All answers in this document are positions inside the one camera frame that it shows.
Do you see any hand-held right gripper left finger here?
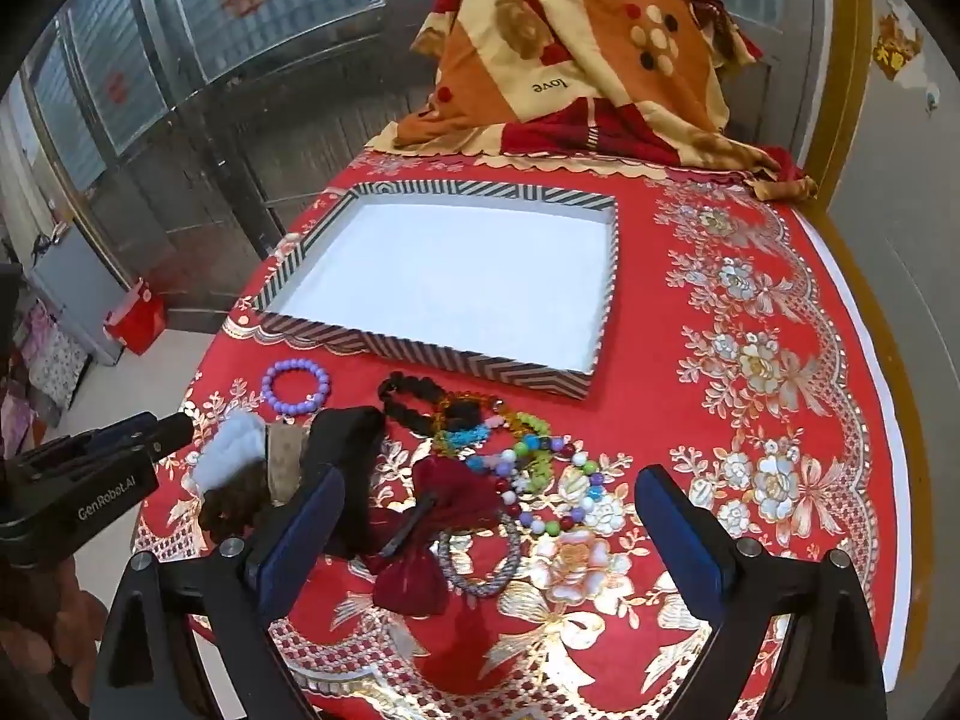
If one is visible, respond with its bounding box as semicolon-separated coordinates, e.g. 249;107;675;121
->
90;465;350;720

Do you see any braided cord bracelet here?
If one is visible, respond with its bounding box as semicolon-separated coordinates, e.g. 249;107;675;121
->
435;514;526;599

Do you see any yellow door frame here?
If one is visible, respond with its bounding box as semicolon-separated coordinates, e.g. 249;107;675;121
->
795;0;875;218

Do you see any orange red printed blanket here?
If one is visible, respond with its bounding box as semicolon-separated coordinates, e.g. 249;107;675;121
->
371;0;818;200

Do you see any red floral tablecloth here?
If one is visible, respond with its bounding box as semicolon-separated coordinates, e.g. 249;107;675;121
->
131;142;912;720

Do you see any large black scrunchie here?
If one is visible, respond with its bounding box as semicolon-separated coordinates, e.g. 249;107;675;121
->
300;406;387;560

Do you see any black ruffled hair tie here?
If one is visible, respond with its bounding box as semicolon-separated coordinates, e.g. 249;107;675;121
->
376;373;451;436

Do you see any turquoise green chip stone bracelet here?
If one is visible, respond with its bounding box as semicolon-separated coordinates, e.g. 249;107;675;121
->
439;411;571;466

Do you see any striped shallow cardboard box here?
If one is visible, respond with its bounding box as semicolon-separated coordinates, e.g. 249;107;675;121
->
251;180;620;398

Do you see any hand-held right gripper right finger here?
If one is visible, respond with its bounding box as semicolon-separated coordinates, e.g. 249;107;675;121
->
634;463;890;720

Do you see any leopard print scrunchie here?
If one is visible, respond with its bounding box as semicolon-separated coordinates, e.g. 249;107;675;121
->
196;469;278;541

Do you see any red gold wall decoration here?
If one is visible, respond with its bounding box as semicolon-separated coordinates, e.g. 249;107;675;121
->
874;4;923;80

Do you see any rainbow crystal bead bracelet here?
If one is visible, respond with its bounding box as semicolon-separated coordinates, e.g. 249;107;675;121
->
431;390;518;458

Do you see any floral cloth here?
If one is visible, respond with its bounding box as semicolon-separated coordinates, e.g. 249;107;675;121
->
22;307;87;406

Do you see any purple bead bracelet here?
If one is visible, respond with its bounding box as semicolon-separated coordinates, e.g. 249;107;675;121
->
261;360;331;415

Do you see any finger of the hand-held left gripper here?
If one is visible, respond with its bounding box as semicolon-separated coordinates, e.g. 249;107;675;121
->
135;414;196;460
90;411;158;445

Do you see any person's left hand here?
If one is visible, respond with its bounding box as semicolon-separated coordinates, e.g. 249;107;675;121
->
0;562;107;695

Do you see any multicoloured round bead bracelet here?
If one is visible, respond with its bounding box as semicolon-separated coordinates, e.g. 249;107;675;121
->
469;439;605;537

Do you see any light blue fluffy scrunchie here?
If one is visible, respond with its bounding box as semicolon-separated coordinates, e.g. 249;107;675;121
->
191;409;267;496

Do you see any red bow hair clip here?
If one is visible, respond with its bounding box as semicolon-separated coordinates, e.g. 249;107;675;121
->
367;457;503;612

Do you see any grey cabinet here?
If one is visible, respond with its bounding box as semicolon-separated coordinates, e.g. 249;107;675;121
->
26;225;128;361

